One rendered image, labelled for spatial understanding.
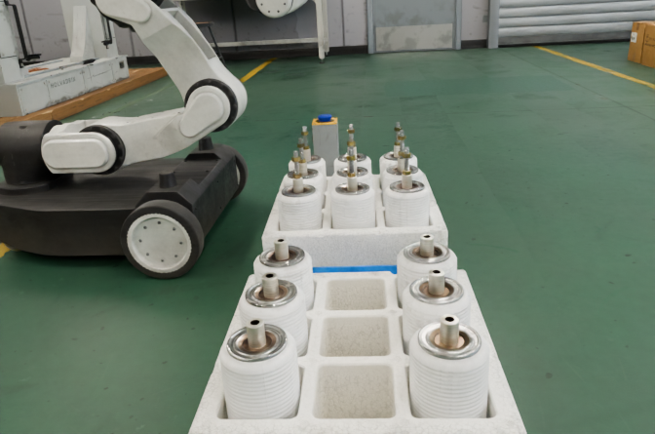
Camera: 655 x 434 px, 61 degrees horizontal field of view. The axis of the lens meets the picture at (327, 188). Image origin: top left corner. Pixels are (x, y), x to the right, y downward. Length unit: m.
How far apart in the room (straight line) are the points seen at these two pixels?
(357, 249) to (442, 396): 0.54
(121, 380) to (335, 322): 0.45
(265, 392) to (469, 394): 0.24
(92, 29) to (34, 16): 2.54
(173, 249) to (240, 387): 0.77
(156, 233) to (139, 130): 0.32
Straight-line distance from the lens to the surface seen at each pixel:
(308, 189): 1.21
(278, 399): 0.72
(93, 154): 1.62
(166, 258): 1.45
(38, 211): 1.61
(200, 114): 1.48
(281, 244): 0.90
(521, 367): 1.10
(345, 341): 0.91
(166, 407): 1.06
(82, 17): 4.81
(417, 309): 0.78
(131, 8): 1.52
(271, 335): 0.72
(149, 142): 1.60
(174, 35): 1.50
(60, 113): 3.84
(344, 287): 0.99
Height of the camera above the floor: 0.66
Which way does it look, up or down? 20 degrees down
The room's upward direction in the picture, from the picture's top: 3 degrees counter-clockwise
